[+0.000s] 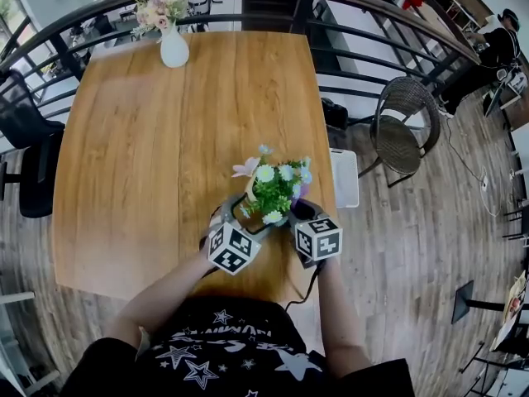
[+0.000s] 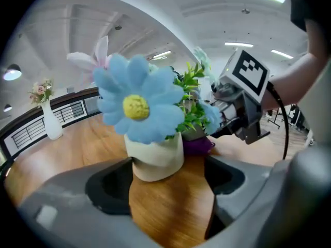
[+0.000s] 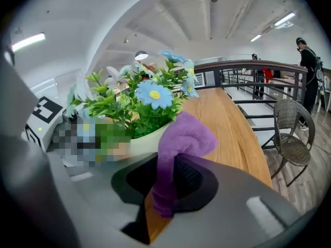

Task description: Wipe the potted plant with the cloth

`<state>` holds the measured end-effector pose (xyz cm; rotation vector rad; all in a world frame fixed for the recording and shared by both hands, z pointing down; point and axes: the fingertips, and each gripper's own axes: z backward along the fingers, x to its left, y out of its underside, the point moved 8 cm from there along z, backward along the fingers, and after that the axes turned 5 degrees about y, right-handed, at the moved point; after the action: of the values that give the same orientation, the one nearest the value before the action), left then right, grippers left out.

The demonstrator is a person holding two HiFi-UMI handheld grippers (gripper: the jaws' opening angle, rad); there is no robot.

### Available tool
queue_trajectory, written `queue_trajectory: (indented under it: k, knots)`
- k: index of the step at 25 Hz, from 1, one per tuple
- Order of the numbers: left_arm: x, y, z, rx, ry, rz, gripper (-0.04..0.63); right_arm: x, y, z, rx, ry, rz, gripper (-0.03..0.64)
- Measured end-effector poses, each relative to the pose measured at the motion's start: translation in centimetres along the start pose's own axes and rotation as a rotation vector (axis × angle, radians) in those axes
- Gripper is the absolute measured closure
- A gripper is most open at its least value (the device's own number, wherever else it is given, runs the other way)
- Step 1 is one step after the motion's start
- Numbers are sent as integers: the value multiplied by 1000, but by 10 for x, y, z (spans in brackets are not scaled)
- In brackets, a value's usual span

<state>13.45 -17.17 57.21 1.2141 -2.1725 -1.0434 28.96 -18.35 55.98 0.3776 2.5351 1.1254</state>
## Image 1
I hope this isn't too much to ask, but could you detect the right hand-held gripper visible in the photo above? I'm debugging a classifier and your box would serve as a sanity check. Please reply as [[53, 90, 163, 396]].
[[288, 199, 344, 270]]

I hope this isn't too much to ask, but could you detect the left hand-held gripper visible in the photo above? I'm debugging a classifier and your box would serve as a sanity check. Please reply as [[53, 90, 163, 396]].
[[207, 194, 277, 276]]

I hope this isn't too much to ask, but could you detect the small white flower pot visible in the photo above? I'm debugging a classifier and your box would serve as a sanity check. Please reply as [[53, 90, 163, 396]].
[[231, 144, 313, 227]]

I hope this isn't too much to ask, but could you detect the person's right forearm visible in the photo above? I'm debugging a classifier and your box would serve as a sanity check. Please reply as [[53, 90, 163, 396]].
[[316, 261, 373, 380]]

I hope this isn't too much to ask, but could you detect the person's left forearm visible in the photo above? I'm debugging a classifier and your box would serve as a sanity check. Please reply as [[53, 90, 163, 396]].
[[105, 254, 216, 349]]

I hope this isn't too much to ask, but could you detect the white plastic stool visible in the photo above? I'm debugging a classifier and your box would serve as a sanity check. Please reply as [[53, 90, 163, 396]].
[[329, 147, 360, 208]]

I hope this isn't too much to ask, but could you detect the black bag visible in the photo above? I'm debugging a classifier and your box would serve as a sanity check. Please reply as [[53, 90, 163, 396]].
[[321, 97, 349, 130]]

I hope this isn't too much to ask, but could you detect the brown wicker chair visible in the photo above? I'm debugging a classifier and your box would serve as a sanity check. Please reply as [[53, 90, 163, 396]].
[[357, 76, 442, 189]]

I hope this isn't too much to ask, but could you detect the person's black star-print shirt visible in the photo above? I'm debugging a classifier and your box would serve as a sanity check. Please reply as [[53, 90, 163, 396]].
[[60, 295, 417, 397]]

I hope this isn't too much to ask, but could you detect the white vase with pink flowers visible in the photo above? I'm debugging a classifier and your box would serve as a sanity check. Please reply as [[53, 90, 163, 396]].
[[131, 0, 191, 69]]

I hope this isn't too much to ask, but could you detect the black mesh office chair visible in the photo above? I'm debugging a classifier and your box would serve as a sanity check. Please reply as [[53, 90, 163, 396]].
[[0, 69, 66, 219]]

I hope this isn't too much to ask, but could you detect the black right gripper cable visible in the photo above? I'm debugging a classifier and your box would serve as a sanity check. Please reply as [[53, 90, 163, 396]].
[[284, 262, 323, 310]]

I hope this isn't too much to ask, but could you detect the wooden table with black pedestal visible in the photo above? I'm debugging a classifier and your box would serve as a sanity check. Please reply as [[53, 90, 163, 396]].
[[450, 269, 529, 353]]

